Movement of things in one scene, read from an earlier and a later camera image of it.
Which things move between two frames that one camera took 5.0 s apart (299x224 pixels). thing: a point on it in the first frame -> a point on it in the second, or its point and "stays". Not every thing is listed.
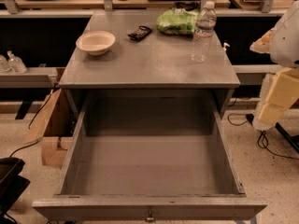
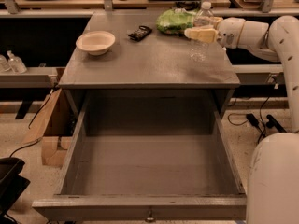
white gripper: x=286 y=42 -> x=230 y=32
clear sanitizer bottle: x=15 y=63 stays
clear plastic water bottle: x=205 y=33 stays
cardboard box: x=55 y=126 stays
